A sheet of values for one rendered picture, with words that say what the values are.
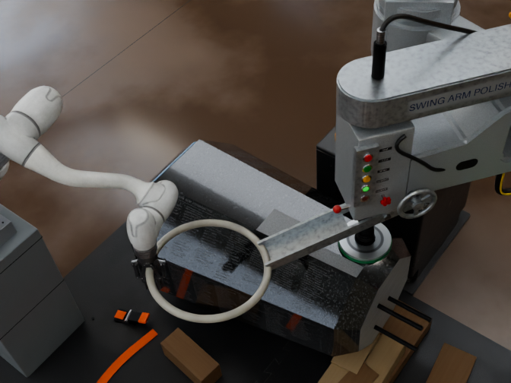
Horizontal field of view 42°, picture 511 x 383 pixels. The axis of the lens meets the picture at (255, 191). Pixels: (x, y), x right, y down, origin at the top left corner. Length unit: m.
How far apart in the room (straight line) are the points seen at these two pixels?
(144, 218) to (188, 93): 2.47
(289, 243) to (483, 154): 0.81
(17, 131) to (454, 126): 1.52
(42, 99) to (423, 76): 1.33
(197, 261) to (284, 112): 1.81
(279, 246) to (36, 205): 2.05
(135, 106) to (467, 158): 2.83
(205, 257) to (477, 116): 1.30
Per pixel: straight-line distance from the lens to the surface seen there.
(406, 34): 2.77
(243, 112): 4.57
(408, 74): 2.20
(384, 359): 3.21
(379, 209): 2.48
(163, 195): 2.53
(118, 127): 4.66
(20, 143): 2.45
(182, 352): 3.35
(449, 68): 2.24
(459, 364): 3.38
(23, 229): 3.13
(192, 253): 3.02
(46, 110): 2.54
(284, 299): 2.84
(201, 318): 2.50
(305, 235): 2.68
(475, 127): 2.43
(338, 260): 2.75
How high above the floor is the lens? 3.05
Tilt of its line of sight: 49 degrees down
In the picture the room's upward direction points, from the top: 6 degrees counter-clockwise
